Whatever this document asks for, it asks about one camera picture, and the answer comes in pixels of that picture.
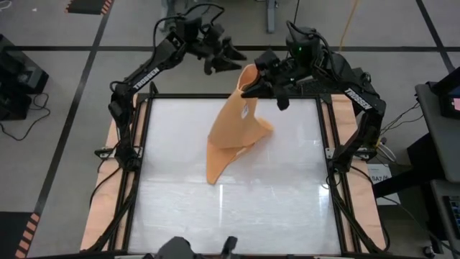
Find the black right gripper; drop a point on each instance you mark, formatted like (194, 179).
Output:
(275, 70)

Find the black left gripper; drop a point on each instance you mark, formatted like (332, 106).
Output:
(213, 41)

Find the orange towel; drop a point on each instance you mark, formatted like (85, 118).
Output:
(233, 129)

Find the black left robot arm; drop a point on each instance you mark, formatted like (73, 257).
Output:
(151, 75)

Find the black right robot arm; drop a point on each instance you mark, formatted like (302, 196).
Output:
(359, 100)

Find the grey desk leg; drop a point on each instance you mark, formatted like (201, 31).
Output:
(166, 9)
(270, 18)

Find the white paper sheet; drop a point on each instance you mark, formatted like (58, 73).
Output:
(381, 172)

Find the black orange striped mat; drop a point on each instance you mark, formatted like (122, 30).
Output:
(86, 6)
(14, 234)

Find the black desk base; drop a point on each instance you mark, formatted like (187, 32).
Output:
(413, 180)

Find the grey desk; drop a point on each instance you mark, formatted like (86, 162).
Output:
(438, 144)

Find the black monitor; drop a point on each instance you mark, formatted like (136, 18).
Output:
(447, 93)

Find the dark grey blurred object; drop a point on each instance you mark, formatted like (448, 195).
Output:
(176, 250)

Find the black equipment stack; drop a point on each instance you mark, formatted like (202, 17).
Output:
(18, 79)

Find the black laptop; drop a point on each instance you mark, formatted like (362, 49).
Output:
(453, 216)

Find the black caster wheel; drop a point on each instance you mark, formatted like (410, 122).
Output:
(428, 250)

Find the black metal table frame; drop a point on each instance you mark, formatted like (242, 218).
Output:
(179, 96)

